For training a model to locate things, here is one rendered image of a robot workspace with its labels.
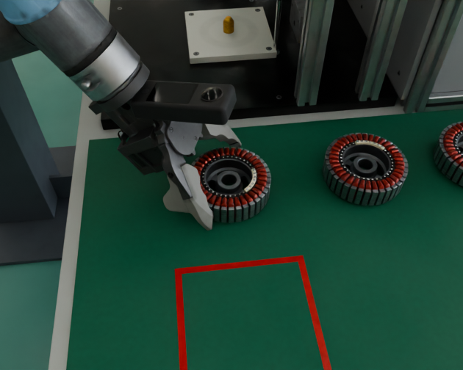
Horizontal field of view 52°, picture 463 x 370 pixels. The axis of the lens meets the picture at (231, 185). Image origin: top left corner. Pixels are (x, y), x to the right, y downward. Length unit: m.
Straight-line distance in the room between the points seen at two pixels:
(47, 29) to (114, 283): 0.29
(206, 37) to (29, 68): 1.50
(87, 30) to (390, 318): 0.46
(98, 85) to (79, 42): 0.05
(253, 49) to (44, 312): 0.97
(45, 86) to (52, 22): 1.65
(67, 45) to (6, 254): 1.15
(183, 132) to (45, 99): 1.55
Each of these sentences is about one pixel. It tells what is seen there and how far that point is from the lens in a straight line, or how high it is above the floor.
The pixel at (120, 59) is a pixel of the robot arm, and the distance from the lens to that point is 0.54.
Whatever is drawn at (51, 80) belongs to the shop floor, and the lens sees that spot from 2.20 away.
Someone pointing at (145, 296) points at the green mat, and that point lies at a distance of 0.58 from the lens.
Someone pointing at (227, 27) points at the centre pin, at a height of 0.79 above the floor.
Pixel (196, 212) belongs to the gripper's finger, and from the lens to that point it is 0.59.
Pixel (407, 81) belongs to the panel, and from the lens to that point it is 0.79.
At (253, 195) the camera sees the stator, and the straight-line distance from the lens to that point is 0.61.
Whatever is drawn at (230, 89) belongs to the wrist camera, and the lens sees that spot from 0.54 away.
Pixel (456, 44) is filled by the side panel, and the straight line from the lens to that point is 0.79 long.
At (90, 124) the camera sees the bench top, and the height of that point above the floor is 0.75.
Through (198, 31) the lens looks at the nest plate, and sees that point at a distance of 0.91.
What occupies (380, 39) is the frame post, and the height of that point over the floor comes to 0.88.
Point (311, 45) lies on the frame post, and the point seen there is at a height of 0.88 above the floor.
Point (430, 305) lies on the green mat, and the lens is 0.62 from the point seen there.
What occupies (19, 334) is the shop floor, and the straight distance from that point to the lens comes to 1.49.
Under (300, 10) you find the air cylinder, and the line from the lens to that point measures 0.89.
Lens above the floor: 1.26
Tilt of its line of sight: 50 degrees down
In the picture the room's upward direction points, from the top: straight up
